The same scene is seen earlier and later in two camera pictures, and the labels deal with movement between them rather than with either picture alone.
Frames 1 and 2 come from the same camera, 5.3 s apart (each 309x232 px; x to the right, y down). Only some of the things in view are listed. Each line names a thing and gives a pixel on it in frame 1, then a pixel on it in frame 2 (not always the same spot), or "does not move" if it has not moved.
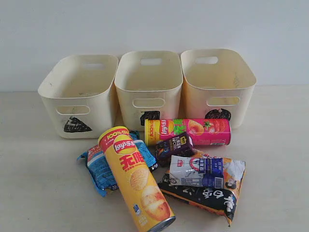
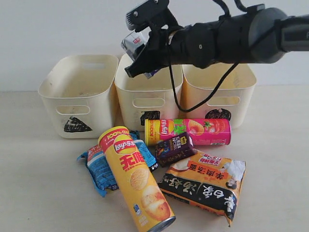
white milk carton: x=205 y=172 -> x=133 y=43
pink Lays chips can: x=204 y=131 does not move
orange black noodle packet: x=222 y=200 does not move
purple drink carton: x=181 y=145 does not move
